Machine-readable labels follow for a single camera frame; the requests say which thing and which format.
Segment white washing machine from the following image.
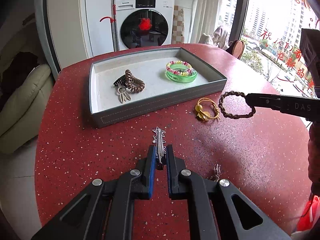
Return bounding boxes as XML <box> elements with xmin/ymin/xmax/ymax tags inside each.
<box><xmin>113</xmin><ymin>0</ymin><xmax>175</xmax><ymax>51</ymax></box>

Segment white tall cabinet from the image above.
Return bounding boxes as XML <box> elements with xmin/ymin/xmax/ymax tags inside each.
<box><xmin>84</xmin><ymin>0</ymin><xmax>116</xmax><ymax>58</ymax></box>

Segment white curtain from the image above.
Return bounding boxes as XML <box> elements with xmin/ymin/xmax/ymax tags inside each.
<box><xmin>192</xmin><ymin>0</ymin><xmax>225</xmax><ymax>43</ymax></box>

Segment brown spiral hair tie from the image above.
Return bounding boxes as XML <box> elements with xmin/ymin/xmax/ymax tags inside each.
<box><xmin>124</xmin><ymin>69</ymin><xmax>146</xmax><ymax>95</ymax></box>

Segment white fluffy cloth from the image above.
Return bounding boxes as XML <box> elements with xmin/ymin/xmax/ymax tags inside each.
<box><xmin>213</xmin><ymin>26</ymin><xmax>231</xmax><ymax>50</ymax></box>

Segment black claw hair clip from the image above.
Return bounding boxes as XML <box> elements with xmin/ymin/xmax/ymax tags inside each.
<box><xmin>112</xmin><ymin>74</ymin><xmax>128</xmax><ymax>88</ymax></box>

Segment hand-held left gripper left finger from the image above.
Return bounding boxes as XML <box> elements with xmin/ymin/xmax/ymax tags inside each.
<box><xmin>31</xmin><ymin>144</ymin><xmax>157</xmax><ymax>240</ymax></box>

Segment dark clothes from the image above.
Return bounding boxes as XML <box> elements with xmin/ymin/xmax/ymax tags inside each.
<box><xmin>0</xmin><ymin>51</ymin><xmax>42</xmax><ymax>90</ymax></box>

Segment orange chair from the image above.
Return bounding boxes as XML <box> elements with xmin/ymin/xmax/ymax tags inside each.
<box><xmin>228</xmin><ymin>40</ymin><xmax>247</xmax><ymax>60</ymax></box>

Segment green plastic bracelet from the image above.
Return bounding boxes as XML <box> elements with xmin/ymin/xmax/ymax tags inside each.
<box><xmin>165</xmin><ymin>63</ymin><xmax>198</xmax><ymax>83</ymax></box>

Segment checkered board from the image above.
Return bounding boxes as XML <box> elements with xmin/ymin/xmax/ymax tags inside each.
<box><xmin>172</xmin><ymin>5</ymin><xmax>185</xmax><ymax>44</ymax></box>

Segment brown braided hair tie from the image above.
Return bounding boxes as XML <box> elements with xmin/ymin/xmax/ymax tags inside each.
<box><xmin>218</xmin><ymin>91</ymin><xmax>256</xmax><ymax>119</ymax></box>

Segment grey jewelry tray box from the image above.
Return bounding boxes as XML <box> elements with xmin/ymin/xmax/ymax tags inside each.
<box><xmin>88</xmin><ymin>47</ymin><xmax>228</xmax><ymax>129</ymax></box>

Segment cream leather sofa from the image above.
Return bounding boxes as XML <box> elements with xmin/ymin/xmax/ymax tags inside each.
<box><xmin>0</xmin><ymin>44</ymin><xmax>55</xmax><ymax>156</ymax></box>

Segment silver star hair clip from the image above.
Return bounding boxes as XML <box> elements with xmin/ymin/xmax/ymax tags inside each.
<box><xmin>152</xmin><ymin>126</ymin><xmax>167</xmax><ymax>166</ymax></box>

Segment silver bunny hair clip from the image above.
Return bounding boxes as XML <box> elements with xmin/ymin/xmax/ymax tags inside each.
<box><xmin>116</xmin><ymin>84</ymin><xmax>132</xmax><ymax>104</ymax></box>

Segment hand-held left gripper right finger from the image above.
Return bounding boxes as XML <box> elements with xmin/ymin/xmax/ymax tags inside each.
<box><xmin>166</xmin><ymin>144</ymin><xmax>292</xmax><ymax>240</ymax></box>

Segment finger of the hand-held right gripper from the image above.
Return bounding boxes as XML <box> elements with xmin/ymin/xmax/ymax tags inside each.
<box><xmin>246</xmin><ymin>93</ymin><xmax>282</xmax><ymax>112</ymax></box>

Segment pink yellow spiral hair tie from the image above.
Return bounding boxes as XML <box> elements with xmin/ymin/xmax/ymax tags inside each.
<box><xmin>165</xmin><ymin>60</ymin><xmax>193</xmax><ymax>77</ymax></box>

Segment red handled mop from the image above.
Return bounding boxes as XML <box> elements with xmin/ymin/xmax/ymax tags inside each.
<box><xmin>100</xmin><ymin>4</ymin><xmax>120</xmax><ymax>52</ymax></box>

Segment rhinestone hair clip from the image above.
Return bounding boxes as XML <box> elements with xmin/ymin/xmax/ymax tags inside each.
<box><xmin>209</xmin><ymin>163</ymin><xmax>222</xmax><ymax>182</ymax></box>

